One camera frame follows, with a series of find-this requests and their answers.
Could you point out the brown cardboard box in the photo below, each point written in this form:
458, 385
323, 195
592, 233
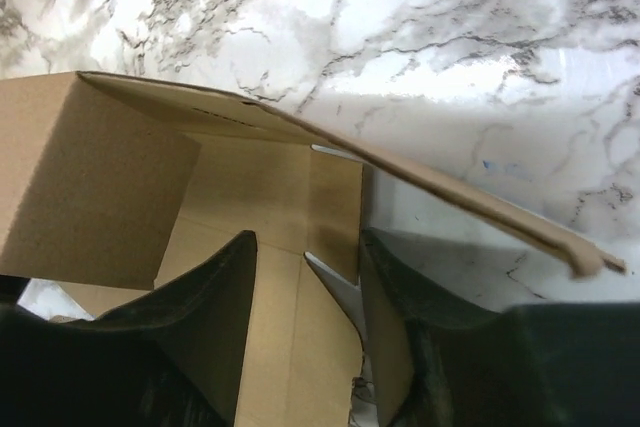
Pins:
112, 186

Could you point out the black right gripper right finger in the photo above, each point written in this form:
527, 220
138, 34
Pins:
440, 360

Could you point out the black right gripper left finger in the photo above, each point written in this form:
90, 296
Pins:
172, 357

